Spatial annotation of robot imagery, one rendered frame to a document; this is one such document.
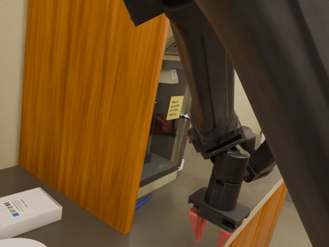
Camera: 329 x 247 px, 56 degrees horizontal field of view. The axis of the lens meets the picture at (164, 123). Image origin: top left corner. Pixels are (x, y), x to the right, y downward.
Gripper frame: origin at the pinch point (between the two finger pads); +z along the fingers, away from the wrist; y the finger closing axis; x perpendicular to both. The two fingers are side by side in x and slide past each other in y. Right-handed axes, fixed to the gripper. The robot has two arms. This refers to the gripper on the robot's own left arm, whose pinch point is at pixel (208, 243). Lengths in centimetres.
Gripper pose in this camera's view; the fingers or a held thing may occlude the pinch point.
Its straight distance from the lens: 64.8
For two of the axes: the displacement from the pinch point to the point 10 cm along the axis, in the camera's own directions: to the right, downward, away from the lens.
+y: -8.0, -3.1, 5.1
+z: -1.9, 9.4, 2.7
